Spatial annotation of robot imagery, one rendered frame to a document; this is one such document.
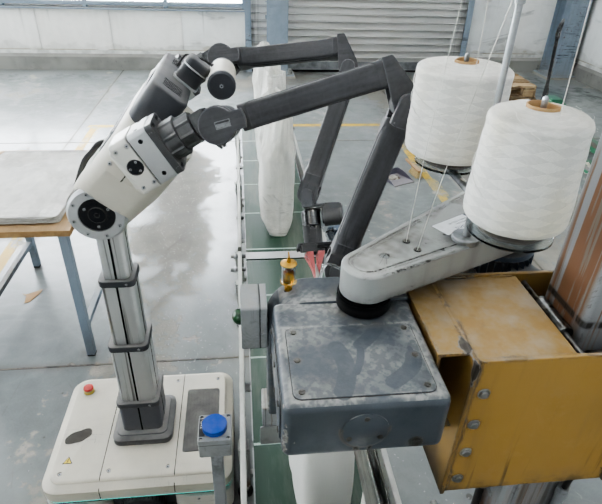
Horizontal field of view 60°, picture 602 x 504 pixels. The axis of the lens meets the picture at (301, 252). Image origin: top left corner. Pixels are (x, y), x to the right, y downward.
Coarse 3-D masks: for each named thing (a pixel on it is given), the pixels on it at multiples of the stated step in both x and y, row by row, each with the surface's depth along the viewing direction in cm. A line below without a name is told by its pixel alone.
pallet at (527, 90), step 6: (516, 78) 618; (522, 78) 619; (516, 84) 593; (522, 84) 593; (528, 84) 594; (534, 84) 594; (516, 90) 625; (522, 90) 595; (528, 90) 592; (534, 90) 592; (510, 96) 595; (516, 96) 596; (522, 96) 595; (528, 96) 595
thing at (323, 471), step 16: (304, 464) 138; (320, 464) 136; (336, 464) 136; (352, 464) 138; (304, 480) 141; (320, 480) 139; (336, 480) 139; (352, 480) 142; (304, 496) 144; (320, 496) 143; (336, 496) 144
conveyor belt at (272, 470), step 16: (256, 272) 264; (272, 272) 264; (304, 272) 265; (272, 288) 253; (256, 352) 214; (256, 368) 207; (256, 384) 199; (256, 400) 193; (256, 416) 186; (256, 432) 180; (256, 448) 175; (272, 448) 175; (256, 464) 170; (272, 464) 170; (288, 464) 170; (256, 480) 165; (272, 480) 165; (288, 480) 165; (256, 496) 160; (272, 496) 160; (288, 496) 161; (352, 496) 161
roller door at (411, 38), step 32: (256, 0) 740; (320, 0) 749; (352, 0) 753; (384, 0) 757; (416, 0) 762; (448, 0) 767; (256, 32) 762; (288, 32) 767; (320, 32) 772; (352, 32) 777; (384, 32) 782; (416, 32) 787; (448, 32) 792; (288, 64) 789; (320, 64) 794; (416, 64) 809
